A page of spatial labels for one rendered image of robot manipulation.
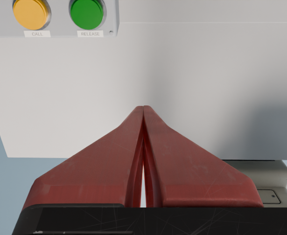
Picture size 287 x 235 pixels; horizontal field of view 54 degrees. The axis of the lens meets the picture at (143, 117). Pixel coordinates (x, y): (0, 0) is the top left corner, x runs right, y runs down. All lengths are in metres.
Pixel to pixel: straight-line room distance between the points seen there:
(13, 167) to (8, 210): 0.48
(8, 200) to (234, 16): 2.08
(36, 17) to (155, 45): 0.21
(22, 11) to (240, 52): 0.35
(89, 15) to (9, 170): 1.79
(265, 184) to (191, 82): 0.42
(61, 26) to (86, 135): 0.28
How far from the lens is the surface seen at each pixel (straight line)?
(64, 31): 0.40
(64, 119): 0.60
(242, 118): 0.61
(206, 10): 0.50
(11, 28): 0.42
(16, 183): 2.17
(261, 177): 0.84
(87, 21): 0.38
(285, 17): 0.54
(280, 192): 0.86
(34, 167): 2.01
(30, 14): 0.40
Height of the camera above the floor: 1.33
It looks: 55 degrees down
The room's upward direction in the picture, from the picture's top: 180 degrees clockwise
